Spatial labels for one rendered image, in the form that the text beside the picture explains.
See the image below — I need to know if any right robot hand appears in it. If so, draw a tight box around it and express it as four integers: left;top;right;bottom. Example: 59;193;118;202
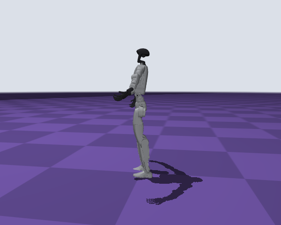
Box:
129;95;138;108

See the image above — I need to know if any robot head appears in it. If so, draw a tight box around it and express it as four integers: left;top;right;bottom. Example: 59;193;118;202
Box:
136;48;149;65

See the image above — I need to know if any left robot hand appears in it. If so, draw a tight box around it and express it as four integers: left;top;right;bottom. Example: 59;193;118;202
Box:
113;87;133;101

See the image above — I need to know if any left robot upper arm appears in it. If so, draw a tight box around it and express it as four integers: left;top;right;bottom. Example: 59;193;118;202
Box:
131;65;145;79

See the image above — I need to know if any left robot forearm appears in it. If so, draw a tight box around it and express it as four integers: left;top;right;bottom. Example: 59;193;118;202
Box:
129;74;140;95

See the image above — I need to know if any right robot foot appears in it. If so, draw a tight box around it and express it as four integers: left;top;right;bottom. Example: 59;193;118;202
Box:
133;165;150;171

